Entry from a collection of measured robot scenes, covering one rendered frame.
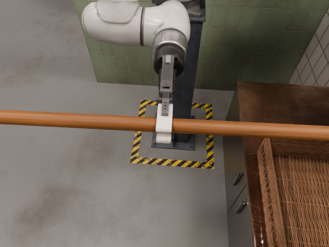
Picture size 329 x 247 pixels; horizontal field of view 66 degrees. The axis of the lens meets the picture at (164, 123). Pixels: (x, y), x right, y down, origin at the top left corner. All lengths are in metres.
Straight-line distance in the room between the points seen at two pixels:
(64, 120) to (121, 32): 0.29
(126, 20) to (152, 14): 0.07
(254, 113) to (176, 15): 0.82
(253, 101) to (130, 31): 0.91
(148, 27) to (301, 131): 0.44
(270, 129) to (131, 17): 0.43
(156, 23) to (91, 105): 1.57
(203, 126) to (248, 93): 0.99
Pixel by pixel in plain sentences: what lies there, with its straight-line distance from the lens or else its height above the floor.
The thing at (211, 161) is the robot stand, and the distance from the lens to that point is 1.85.
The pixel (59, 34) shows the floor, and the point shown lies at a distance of 3.04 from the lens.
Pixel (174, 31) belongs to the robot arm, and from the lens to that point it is 0.67.
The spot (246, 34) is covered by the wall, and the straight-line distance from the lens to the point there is 1.94.
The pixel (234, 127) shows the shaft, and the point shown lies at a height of 1.21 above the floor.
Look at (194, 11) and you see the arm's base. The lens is 1.19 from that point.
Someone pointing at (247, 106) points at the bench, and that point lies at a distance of 1.42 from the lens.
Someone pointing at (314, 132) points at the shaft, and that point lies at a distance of 0.57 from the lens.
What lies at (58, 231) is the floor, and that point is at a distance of 1.78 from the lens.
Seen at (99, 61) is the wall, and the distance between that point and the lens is 2.19.
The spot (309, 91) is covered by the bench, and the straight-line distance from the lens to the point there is 1.63.
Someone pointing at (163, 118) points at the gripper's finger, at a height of 1.22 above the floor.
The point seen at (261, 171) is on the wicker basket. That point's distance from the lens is 1.19.
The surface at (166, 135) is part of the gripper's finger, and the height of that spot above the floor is 1.18.
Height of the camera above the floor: 1.62
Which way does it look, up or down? 54 degrees down
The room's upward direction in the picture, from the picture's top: straight up
